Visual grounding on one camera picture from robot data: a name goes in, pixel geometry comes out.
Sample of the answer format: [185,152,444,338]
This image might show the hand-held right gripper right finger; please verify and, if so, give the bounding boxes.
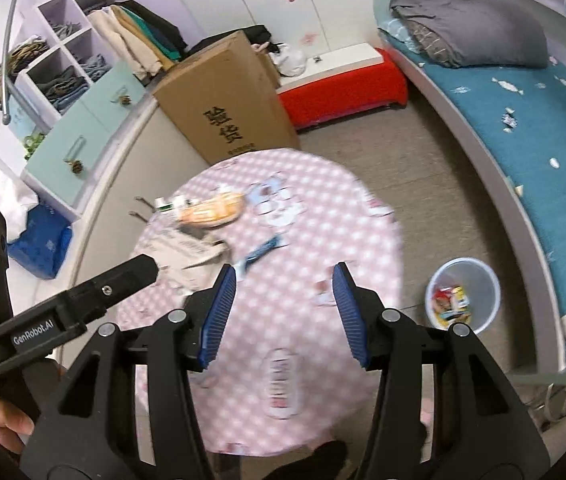
[332,261,551,480]

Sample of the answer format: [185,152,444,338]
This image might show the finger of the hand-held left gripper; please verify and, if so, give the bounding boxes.
[69,254,160,328]

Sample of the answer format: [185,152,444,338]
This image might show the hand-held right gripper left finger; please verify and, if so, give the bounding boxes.
[19,262,238,480]

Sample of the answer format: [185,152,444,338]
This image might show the blue white wrapper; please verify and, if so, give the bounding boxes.
[233,234,284,273]

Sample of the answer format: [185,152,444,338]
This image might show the green white tube box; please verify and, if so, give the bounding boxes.
[154,196,198,216]

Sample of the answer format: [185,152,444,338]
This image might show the red snack packet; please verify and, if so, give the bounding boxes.
[433,287,456,318]

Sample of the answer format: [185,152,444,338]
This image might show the clear bread packet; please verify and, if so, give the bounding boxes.
[175,190,246,228]

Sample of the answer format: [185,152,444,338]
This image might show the yellow packet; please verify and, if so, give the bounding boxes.
[445,285,470,311]

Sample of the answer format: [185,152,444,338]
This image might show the light blue plastic bin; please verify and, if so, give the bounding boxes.
[425,257,501,336]

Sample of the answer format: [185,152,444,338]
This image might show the person's left hand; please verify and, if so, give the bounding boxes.
[0,391,30,456]

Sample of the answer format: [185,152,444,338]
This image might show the blue bag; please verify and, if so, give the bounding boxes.
[7,200,74,281]

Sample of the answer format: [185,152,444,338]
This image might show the white paper bag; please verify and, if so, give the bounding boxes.
[0,150,38,241]

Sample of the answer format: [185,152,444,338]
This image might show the pink checkered tablecloth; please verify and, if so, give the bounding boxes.
[115,147,404,458]

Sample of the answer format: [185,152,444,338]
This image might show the cream low cabinet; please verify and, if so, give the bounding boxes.
[3,97,214,366]

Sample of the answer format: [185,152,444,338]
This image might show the green leaf ornament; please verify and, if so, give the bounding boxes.
[23,132,46,161]

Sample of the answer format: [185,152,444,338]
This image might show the lavender stepped shelf cabinet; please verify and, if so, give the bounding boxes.
[0,0,148,211]

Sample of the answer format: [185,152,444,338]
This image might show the folded dark jeans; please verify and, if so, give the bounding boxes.
[43,65,91,111]

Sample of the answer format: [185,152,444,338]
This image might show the large cardboard box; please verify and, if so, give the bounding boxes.
[152,30,302,166]

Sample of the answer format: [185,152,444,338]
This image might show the pile of folded clothes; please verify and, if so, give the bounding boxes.
[0,35,51,93]

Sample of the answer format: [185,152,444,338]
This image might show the folded blue jeans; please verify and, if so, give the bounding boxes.
[80,52,114,83]

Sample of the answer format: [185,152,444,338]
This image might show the grey metal handrail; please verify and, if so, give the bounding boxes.
[0,0,31,126]

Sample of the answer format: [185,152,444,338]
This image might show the red ottoman bench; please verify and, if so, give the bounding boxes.
[275,49,408,131]

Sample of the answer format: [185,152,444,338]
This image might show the grey folded clothes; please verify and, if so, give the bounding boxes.
[48,20,81,38]

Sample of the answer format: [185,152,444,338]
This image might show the green hanging garment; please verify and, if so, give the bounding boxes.
[123,7,174,58]

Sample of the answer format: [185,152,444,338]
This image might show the white board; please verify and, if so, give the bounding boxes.
[277,42,388,95]

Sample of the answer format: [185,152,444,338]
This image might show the teal candy print bedsheet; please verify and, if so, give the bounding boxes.
[380,17,566,366]

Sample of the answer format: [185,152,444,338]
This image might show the black hanging coat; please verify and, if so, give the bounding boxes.
[123,0,186,53]

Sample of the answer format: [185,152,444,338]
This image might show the black cloth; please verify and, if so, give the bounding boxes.
[185,24,281,56]

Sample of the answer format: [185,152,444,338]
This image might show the white plastic bag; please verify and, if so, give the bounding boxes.
[270,42,308,78]

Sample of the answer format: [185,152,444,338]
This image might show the blue plaid pillow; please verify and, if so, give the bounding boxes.
[380,17,414,43]

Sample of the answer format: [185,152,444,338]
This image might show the grey quilt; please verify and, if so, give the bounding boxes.
[390,0,550,70]

